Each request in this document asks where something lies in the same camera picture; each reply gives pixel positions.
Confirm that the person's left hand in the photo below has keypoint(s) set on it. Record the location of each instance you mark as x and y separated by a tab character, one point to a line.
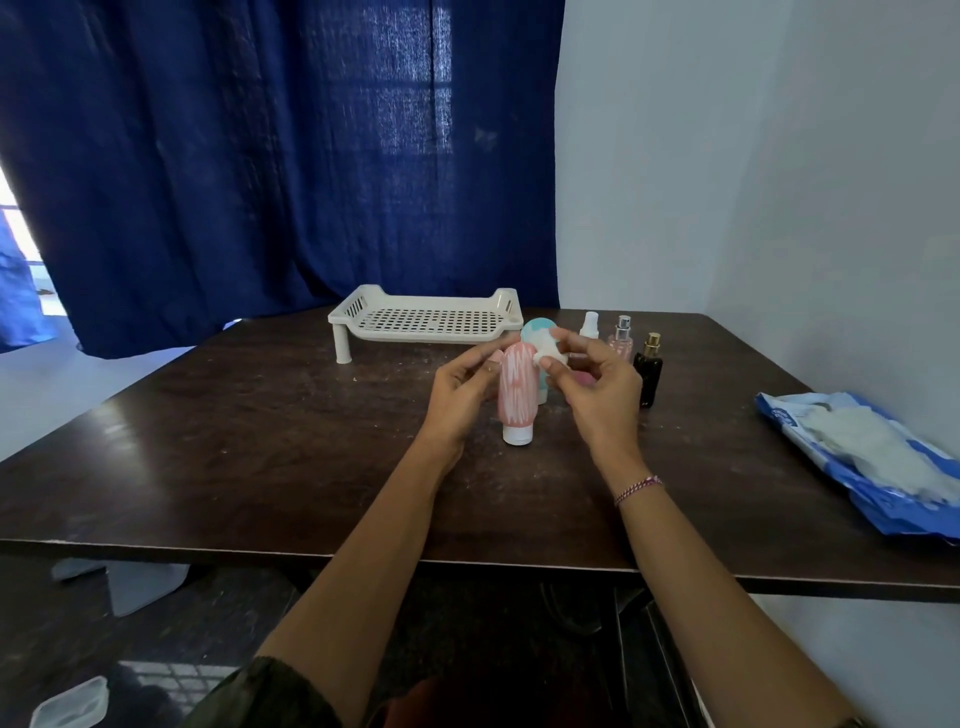
450	405

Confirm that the person's right hand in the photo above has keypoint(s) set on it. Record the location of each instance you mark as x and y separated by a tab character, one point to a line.
607	405

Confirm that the person's left thumb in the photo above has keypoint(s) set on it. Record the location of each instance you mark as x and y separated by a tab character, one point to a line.
484	367

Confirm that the person's right thumb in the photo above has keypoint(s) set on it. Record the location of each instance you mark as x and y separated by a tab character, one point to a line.
559	379

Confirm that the white cotton wipe piece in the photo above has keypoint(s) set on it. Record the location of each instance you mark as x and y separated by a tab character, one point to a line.
547	346

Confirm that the pink squeeze bottle white cap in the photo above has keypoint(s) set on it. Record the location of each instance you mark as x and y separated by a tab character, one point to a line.
519	401

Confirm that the person's left forearm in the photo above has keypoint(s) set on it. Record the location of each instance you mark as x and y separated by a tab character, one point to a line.
360	570

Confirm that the person's right forearm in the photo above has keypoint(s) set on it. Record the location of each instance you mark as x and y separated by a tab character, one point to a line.
712	600

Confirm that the teal squeeze bottle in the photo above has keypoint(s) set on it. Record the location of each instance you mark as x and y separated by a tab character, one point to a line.
534	328

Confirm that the white spray bottle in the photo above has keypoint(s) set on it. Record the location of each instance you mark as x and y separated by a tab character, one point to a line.
589	324

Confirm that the pink perfume bottle silver cap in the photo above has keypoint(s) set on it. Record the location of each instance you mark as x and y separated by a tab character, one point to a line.
622	341

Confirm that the white perforated plastic rack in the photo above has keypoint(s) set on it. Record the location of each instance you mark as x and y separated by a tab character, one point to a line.
427	319

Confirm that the black perfume bottle gold cap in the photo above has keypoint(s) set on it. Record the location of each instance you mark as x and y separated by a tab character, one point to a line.
649	375

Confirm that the large dark blue curtain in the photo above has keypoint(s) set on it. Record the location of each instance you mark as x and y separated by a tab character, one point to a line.
285	165

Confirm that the dark metal table leg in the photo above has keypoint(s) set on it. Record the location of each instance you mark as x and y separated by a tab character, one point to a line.
645	660

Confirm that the white wipes pile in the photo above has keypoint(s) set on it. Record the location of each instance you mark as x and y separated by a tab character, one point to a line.
877	446

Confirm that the blue wipes packet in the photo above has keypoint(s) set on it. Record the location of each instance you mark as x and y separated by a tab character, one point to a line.
885	495

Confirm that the camouflage green sleeve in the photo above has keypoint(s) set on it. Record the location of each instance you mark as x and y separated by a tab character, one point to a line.
262	697

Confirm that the small blue curtain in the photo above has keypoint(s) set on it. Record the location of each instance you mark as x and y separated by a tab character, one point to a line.
19	300

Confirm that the window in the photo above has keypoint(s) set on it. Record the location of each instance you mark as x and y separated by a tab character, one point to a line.
26	240

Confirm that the clear plastic container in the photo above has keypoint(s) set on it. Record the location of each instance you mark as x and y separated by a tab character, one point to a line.
71	705

